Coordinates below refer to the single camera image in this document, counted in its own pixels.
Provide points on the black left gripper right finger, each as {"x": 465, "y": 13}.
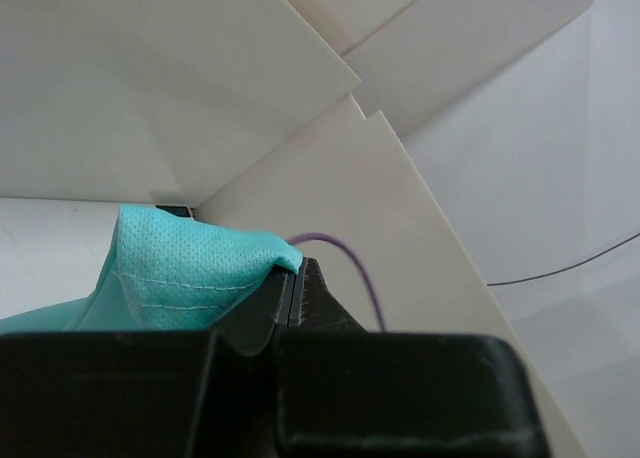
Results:
{"x": 314, "y": 307}

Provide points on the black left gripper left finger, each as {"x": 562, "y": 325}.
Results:
{"x": 250, "y": 326}

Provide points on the teal t shirt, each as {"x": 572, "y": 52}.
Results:
{"x": 164, "y": 272}

